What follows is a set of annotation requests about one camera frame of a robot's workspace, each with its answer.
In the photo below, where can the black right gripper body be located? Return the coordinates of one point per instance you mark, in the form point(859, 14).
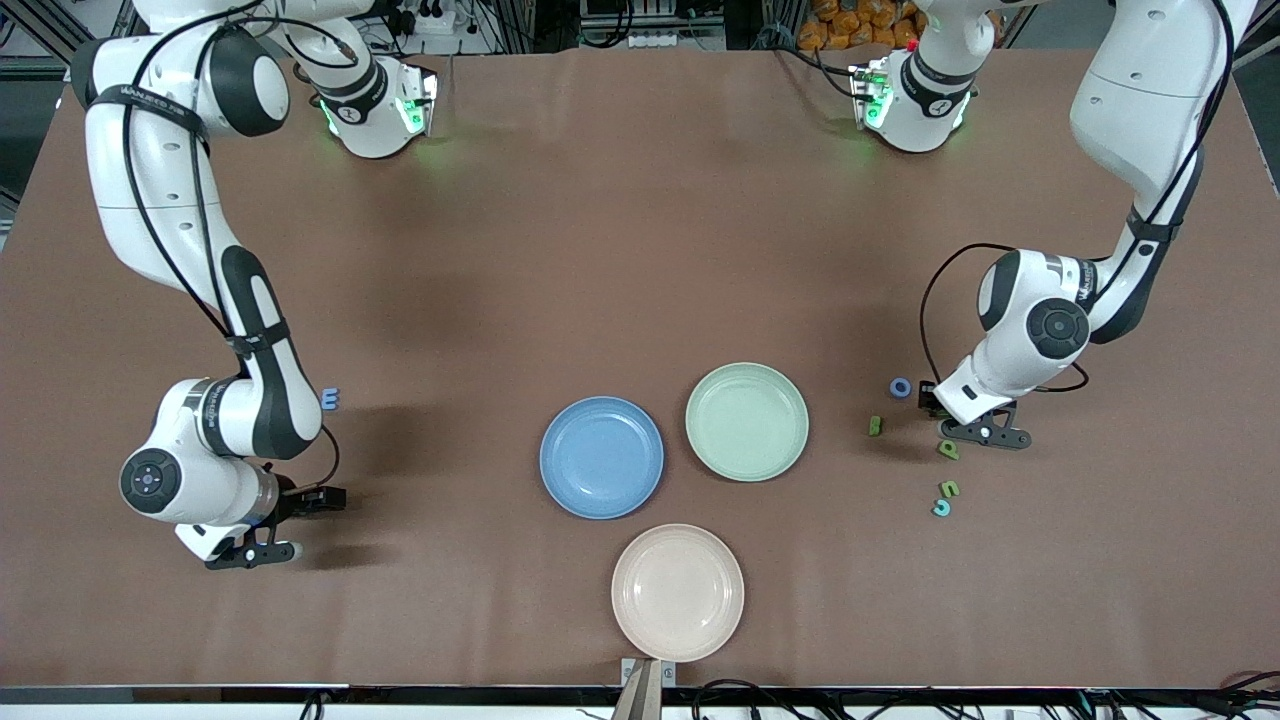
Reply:
point(296, 499)

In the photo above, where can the green letter P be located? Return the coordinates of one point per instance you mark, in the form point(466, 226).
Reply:
point(948, 450)

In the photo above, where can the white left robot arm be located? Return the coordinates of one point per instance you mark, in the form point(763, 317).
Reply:
point(1140, 100)

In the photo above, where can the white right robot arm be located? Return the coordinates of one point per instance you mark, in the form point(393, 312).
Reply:
point(150, 180)

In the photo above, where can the blue letter O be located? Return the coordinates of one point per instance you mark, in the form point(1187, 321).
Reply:
point(893, 387)

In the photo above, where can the light green plate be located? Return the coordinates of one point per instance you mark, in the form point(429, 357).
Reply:
point(747, 422)

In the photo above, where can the blue plate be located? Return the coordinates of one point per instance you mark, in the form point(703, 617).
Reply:
point(601, 458)

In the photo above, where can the grey base connector box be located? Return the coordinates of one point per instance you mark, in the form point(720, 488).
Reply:
point(868, 95)
point(420, 100)

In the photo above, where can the pale pink plate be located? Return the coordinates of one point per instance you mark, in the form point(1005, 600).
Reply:
point(677, 593)

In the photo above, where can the orange fruit pile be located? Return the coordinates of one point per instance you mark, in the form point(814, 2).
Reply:
point(850, 25)

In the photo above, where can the white power strip with plugs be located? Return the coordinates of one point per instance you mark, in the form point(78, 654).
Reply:
point(435, 22)

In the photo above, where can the metal table clamp bracket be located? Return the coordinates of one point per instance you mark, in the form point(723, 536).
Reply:
point(648, 680)

